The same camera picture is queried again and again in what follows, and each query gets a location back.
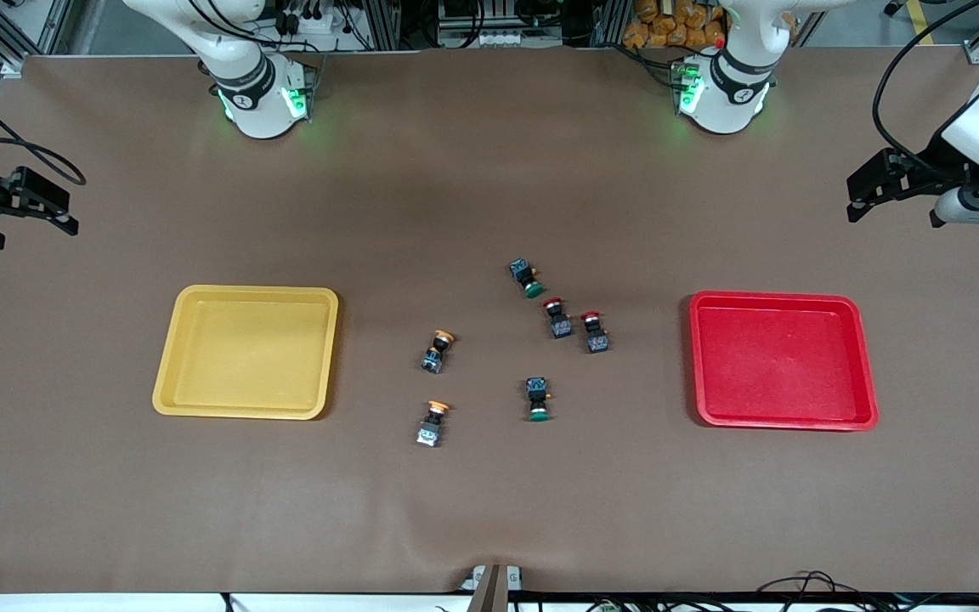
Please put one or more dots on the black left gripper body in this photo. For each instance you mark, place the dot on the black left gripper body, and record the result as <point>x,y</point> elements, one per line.
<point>930,169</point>

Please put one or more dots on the red push button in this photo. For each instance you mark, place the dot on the red push button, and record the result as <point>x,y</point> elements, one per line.
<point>557,321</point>
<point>596,334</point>

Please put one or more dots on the yellow push button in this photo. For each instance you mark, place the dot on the yellow push button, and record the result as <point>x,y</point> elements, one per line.
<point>436,353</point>
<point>432,425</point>

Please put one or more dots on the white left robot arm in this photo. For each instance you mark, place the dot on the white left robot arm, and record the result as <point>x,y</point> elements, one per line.
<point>727,93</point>

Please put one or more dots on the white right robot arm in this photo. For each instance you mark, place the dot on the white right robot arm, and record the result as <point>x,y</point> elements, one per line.
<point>260,110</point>

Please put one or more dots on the red plastic tray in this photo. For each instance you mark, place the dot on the red plastic tray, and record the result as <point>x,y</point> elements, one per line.
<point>783,361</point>

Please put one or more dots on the yellow plastic tray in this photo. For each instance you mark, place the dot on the yellow plastic tray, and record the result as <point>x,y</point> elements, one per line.
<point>247,353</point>

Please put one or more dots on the orange packaged goods pile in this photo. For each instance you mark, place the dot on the orange packaged goods pile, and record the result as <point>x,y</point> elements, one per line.
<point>676,25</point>

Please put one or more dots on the green push button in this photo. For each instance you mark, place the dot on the green push button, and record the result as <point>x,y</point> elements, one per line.
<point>527,277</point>
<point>538,398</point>

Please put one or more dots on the grey electronics rack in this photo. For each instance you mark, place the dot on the grey electronics rack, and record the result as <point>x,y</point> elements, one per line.
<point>498,21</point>

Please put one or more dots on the brown table mat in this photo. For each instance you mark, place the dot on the brown table mat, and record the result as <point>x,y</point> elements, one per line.
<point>489,493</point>

